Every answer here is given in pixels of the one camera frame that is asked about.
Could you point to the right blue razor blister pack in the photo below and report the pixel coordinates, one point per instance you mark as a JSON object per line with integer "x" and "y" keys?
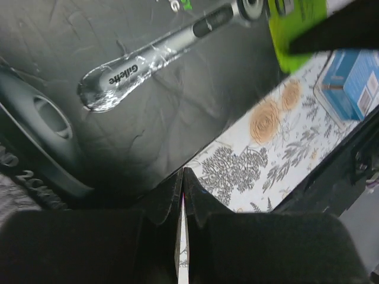
{"x": 347, "y": 88}

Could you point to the floral tablecloth mat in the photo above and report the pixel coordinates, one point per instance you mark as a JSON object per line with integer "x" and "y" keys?
{"x": 259, "y": 161}

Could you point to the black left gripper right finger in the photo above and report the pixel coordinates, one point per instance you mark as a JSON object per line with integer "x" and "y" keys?
{"x": 210, "y": 236}

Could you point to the black green Gillette razor box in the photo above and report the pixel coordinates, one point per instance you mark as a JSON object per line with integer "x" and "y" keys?
{"x": 103, "y": 100}

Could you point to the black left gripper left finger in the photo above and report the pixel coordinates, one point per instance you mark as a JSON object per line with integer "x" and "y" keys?
{"x": 157, "y": 258}

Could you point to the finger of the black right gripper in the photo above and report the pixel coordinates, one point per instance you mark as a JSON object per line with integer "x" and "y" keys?
{"x": 355, "y": 26}

